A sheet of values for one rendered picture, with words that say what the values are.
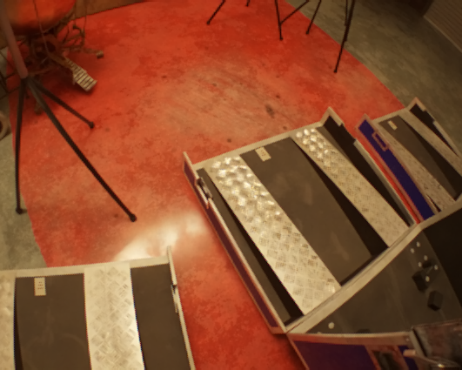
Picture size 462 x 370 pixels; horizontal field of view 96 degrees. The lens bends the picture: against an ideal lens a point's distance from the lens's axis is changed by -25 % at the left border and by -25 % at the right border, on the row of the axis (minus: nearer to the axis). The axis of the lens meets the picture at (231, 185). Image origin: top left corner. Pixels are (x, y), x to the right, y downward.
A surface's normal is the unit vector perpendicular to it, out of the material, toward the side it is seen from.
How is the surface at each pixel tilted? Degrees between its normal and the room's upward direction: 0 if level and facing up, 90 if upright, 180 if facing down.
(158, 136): 0
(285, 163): 2
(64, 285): 1
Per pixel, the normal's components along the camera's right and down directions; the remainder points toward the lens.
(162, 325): 0.18, -0.48
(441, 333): -0.86, 0.35
